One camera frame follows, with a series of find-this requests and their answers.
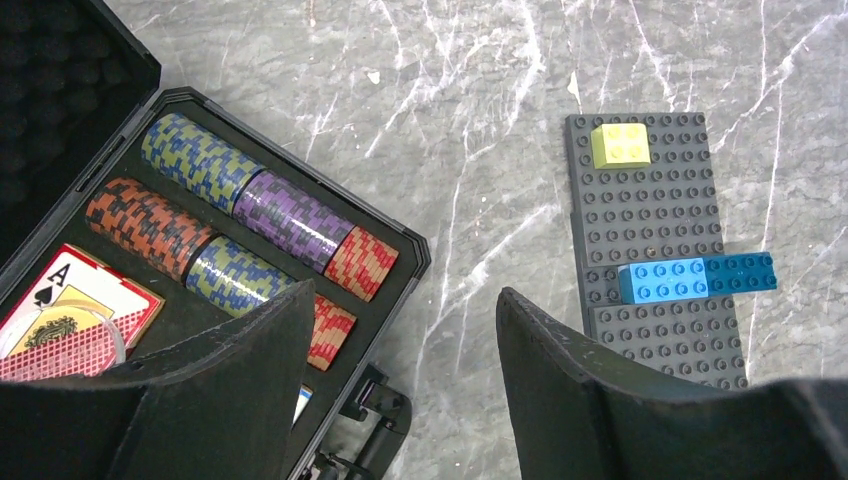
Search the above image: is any lower grey lego baseplate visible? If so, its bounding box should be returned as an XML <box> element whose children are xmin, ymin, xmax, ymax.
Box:
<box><xmin>587</xmin><ymin>296</ymin><xmax>749</xmax><ymax>390</ymax></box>

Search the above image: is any green blue chip stack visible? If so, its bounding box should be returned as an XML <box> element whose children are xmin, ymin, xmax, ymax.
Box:
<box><xmin>141</xmin><ymin>113</ymin><xmax>265</xmax><ymax>214</ymax></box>
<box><xmin>185</xmin><ymin>235</ymin><xmax>296</xmax><ymax>317</ymax></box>

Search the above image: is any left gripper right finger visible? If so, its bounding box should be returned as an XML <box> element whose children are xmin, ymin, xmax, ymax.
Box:
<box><xmin>496</xmin><ymin>287</ymin><xmax>847</xmax><ymax>479</ymax></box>

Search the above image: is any dark blue lego brick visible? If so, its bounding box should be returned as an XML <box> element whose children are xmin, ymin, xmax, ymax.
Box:
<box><xmin>703</xmin><ymin>252</ymin><xmax>778</xmax><ymax>296</ymax></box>

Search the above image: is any red playing card deck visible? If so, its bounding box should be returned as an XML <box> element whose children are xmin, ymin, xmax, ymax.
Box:
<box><xmin>1</xmin><ymin>244</ymin><xmax>165</xmax><ymax>382</ymax></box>

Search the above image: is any clear round plastic disc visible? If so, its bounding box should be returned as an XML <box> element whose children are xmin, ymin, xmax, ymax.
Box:
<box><xmin>1</xmin><ymin>305</ymin><xmax>126</xmax><ymax>382</ymax></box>

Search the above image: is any grey lego baseplate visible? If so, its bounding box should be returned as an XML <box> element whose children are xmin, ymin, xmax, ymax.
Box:
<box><xmin>587</xmin><ymin>296</ymin><xmax>749</xmax><ymax>390</ymax></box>
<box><xmin>564</xmin><ymin>112</ymin><xmax>724</xmax><ymax>307</ymax></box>

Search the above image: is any lime green lego brick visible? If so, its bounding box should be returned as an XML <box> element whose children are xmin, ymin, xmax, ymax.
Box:
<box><xmin>590</xmin><ymin>123</ymin><xmax>651</xmax><ymax>169</ymax></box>

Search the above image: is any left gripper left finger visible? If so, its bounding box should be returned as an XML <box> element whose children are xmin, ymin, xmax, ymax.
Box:
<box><xmin>1</xmin><ymin>281</ymin><xmax>315</xmax><ymax>479</ymax></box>

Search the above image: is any red tan chip stack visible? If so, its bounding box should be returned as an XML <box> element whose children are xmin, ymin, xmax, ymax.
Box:
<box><xmin>323</xmin><ymin>226</ymin><xmax>399</xmax><ymax>302</ymax></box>
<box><xmin>307</xmin><ymin>294</ymin><xmax>357</xmax><ymax>371</ymax></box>

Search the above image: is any purple chip stack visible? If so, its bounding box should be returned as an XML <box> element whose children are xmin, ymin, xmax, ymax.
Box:
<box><xmin>232</xmin><ymin>170</ymin><xmax>354</xmax><ymax>274</ymax></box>

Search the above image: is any orange black chip stack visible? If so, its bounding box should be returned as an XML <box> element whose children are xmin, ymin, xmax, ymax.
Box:
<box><xmin>85</xmin><ymin>177</ymin><xmax>218</xmax><ymax>283</ymax></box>

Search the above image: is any upper grey lego baseplate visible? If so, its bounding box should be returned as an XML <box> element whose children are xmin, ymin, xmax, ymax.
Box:
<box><xmin>564</xmin><ymin>112</ymin><xmax>724</xmax><ymax>307</ymax></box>

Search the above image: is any light blue lego brick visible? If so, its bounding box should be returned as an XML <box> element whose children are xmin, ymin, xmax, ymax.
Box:
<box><xmin>618</xmin><ymin>258</ymin><xmax>708</xmax><ymax>304</ymax></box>

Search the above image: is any black poker chip case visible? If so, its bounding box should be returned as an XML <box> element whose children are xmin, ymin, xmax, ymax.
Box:
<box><xmin>1</xmin><ymin>1</ymin><xmax>430</xmax><ymax>479</ymax></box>

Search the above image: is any blue texas holdem card box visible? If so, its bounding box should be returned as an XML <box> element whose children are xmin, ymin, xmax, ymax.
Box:
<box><xmin>292</xmin><ymin>385</ymin><xmax>313</xmax><ymax>425</ymax></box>

